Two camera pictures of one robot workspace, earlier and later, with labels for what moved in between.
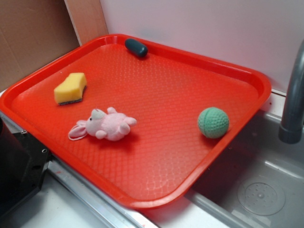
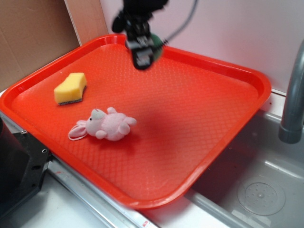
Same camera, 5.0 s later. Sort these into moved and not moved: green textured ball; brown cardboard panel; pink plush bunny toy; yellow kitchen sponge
Moved: green textured ball
Not moved: pink plush bunny toy; yellow kitchen sponge; brown cardboard panel
